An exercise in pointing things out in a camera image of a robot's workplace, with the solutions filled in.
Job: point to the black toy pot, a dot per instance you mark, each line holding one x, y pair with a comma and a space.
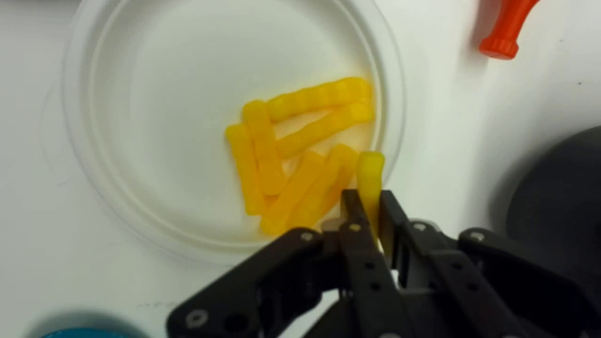
556, 207

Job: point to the white paper plate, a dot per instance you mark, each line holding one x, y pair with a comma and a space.
212, 126

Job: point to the yellow plush fry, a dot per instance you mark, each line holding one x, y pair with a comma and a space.
274, 220
316, 203
261, 132
323, 128
246, 167
368, 182

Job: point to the orange toy ketchup bottle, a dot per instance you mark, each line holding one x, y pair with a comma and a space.
502, 42

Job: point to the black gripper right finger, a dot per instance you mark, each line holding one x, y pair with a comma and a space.
393, 224

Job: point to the teal blue plate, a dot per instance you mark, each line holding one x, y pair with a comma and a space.
85, 331

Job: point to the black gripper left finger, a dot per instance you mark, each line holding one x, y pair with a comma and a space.
351, 211

